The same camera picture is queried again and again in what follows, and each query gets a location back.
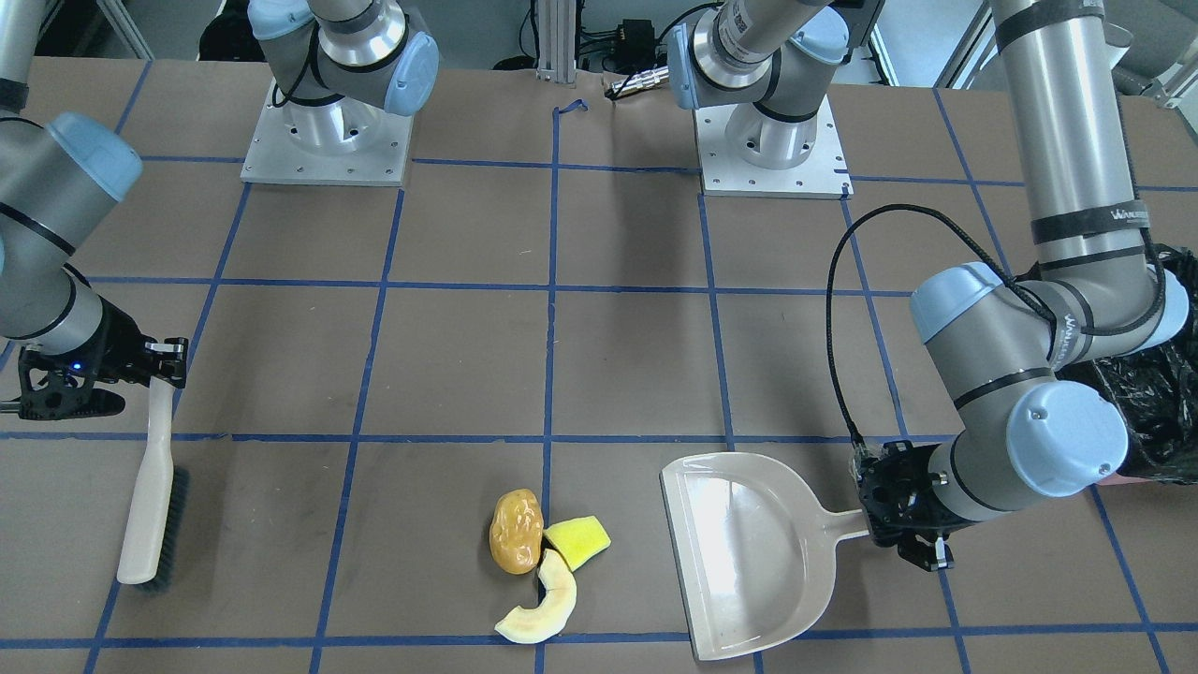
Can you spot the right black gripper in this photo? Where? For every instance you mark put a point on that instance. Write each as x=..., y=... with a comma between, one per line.
x=123, y=348

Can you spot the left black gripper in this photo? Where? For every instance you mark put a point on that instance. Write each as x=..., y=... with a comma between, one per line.
x=922, y=510

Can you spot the beige plastic dustpan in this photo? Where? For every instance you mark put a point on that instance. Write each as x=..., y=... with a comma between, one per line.
x=755, y=550

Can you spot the beige hand brush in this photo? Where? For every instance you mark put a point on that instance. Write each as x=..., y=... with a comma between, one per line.
x=158, y=502

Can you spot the yellow sponge piece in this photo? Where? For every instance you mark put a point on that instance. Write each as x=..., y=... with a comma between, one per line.
x=578, y=540

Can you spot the orange potato toy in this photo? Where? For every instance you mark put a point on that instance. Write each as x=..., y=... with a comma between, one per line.
x=516, y=532

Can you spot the pale banana peel piece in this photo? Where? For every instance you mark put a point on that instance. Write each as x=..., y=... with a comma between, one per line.
x=532, y=625

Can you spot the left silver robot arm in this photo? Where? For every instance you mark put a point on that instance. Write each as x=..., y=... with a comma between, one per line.
x=997, y=343

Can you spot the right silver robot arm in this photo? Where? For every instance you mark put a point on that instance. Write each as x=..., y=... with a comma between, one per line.
x=59, y=180

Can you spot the black lined trash bin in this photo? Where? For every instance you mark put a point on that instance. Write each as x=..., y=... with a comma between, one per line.
x=1155, y=391

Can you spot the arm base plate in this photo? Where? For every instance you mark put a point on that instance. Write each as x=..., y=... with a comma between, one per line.
x=347, y=143
x=744, y=154

